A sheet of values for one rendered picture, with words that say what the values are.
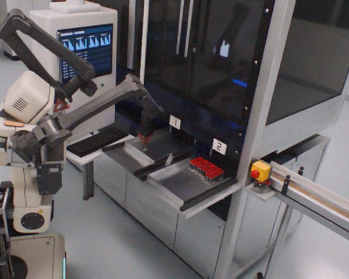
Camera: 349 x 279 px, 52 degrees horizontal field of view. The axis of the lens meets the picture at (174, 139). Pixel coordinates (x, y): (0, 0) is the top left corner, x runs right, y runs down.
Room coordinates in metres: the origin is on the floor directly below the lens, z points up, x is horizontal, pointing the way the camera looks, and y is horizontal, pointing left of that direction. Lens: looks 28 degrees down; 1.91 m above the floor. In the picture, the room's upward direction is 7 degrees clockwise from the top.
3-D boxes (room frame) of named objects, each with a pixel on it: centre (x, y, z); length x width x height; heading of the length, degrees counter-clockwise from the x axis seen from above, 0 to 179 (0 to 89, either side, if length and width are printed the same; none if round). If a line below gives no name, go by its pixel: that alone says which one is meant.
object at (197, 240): (2.60, 0.02, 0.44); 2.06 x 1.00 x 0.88; 46
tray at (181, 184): (1.51, -0.10, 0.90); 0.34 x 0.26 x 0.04; 136
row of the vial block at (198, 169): (1.57, -0.16, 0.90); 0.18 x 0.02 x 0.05; 45
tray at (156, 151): (1.83, 0.07, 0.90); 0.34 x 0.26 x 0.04; 136
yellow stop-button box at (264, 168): (1.50, -0.44, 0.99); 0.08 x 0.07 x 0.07; 136
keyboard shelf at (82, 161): (1.95, 0.49, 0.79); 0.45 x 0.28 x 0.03; 147
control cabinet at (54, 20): (2.07, 0.63, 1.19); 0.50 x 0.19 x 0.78; 147
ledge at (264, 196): (1.52, -0.48, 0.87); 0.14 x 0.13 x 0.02; 136
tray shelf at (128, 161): (1.66, -0.01, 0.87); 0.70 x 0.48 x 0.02; 46
